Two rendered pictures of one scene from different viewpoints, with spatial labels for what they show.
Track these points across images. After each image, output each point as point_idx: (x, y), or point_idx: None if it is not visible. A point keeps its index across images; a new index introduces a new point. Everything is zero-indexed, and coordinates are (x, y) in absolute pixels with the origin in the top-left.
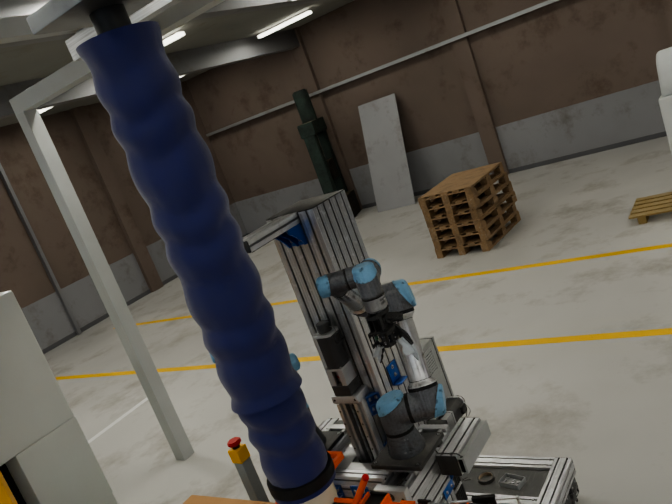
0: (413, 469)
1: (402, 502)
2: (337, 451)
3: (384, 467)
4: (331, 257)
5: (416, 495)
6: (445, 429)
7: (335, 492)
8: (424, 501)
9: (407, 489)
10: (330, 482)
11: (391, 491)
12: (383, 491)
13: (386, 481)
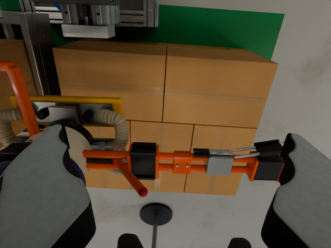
0: (106, 5)
1: (177, 159)
2: (0, 64)
3: (57, 3)
4: None
5: (112, 15)
6: None
7: (78, 149)
8: (203, 157)
9: (108, 29)
10: (83, 179)
11: (90, 37)
12: (79, 37)
13: (70, 16)
